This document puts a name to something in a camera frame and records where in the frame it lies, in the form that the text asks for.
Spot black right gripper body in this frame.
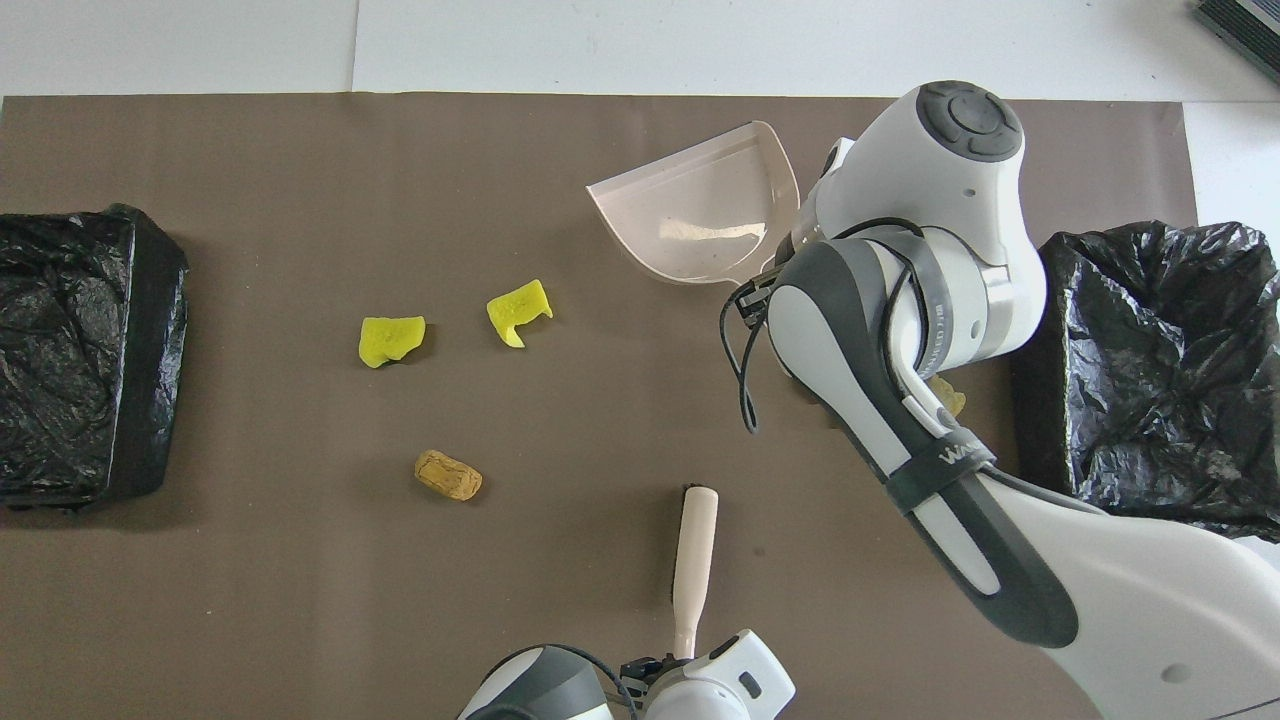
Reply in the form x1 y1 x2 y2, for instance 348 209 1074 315
738 262 793 326

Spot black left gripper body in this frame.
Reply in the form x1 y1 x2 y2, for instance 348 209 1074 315
620 655 673 696

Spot beige plastic dustpan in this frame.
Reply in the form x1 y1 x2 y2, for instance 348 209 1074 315
586 121 801 286

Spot beige hand brush black bristles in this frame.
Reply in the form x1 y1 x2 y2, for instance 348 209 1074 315
671 485 720 661

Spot notched yellow sponge piece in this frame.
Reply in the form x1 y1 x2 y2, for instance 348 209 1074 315
486 279 554 349

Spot crumpled black bag lined bin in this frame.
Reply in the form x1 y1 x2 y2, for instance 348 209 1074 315
1012 220 1280 544

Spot smooth black bag lined bin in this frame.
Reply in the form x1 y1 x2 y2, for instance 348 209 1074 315
0 204 190 511

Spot brown paper table mat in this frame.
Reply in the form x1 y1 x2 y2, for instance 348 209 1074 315
0 93 1257 720

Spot dark grey device corner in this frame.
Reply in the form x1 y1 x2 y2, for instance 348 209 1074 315
1195 0 1280 86

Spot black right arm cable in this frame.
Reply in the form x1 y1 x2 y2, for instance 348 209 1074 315
720 218 961 433

